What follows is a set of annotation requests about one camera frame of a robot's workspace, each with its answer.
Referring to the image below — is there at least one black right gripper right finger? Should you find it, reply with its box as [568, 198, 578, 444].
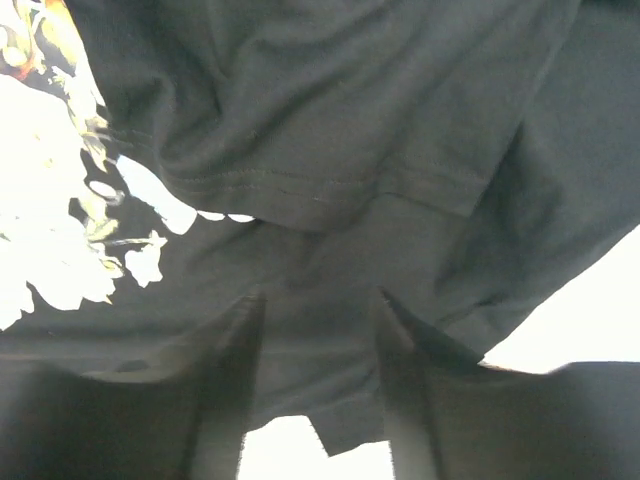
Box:
[374, 290, 639, 480]

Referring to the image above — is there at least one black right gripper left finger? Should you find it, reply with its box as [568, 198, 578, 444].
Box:
[1, 294, 265, 479]

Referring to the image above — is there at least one black floral print t shirt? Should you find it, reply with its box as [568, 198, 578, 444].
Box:
[1, 1, 639, 455]

